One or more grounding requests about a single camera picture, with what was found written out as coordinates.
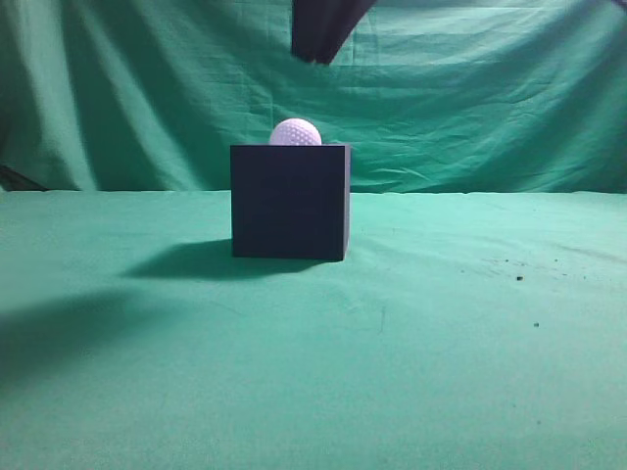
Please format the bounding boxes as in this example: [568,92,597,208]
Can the black cube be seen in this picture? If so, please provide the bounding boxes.
[230,144,352,261]

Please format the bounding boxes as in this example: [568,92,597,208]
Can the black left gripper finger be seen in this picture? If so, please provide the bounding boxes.
[314,0,376,65]

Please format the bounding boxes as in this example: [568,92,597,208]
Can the green cloth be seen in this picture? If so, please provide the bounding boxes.
[1,1,626,469]

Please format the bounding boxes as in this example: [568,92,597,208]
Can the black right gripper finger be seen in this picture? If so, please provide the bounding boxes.
[290,0,347,63]

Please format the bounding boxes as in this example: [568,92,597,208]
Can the white golf ball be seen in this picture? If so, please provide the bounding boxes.
[268,118,322,146]

